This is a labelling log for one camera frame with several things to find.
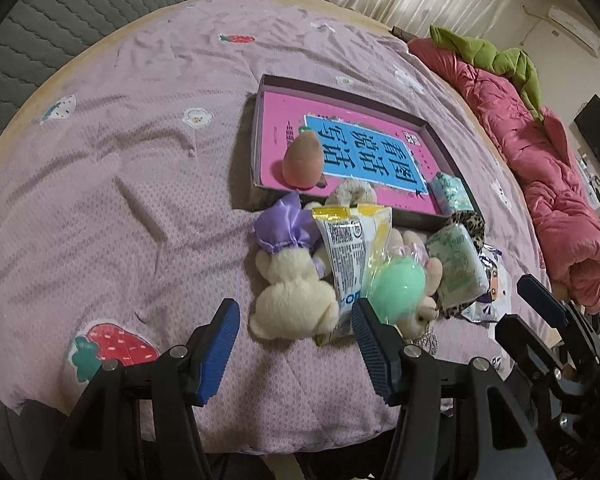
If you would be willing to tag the green egg makeup sponge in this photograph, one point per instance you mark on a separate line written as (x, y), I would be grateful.
(400, 285)

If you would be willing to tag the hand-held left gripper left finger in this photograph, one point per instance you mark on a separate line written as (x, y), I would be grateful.
(217, 355)

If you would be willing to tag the shallow dark cardboard box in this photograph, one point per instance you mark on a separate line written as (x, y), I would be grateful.
(265, 195)

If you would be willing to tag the white air conditioner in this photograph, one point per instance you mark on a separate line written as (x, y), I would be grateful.
(575, 25)

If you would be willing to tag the pink quilt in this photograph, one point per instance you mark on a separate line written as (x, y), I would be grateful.
(545, 175)

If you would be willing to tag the leopard print scrunchie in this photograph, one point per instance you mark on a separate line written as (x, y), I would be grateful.
(470, 222)

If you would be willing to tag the grey white sock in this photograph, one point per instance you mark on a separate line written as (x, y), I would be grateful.
(350, 190)

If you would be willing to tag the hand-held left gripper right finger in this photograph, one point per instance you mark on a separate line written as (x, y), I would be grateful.
(372, 355)

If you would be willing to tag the peach egg makeup sponge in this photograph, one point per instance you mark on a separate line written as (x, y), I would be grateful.
(302, 160)

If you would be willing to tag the grey quilted sofa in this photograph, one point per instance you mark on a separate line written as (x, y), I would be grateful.
(55, 20)

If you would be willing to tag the yellow and white sponge packet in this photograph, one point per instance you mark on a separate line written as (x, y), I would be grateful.
(345, 255)

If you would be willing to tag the cream plush bunny purple bow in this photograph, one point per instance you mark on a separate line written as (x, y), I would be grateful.
(290, 290)

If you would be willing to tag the white cartoon girl packet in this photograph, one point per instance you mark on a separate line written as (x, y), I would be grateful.
(492, 300)

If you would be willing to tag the pink and blue book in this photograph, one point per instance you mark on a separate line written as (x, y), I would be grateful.
(280, 130)

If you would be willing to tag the green floral tissue pack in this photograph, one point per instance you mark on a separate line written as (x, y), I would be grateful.
(450, 192)

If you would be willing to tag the green blanket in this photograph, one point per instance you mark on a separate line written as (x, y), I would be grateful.
(480, 52)

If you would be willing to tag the small beige plush toy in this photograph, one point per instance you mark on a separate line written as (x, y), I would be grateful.
(422, 317)

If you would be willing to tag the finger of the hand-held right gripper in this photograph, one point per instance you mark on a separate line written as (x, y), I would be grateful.
(540, 300)
(522, 340)

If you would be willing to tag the purple printed bedsheet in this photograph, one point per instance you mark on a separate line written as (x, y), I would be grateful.
(130, 185)

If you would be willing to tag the white green tissue pack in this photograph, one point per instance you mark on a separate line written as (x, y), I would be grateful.
(455, 260)

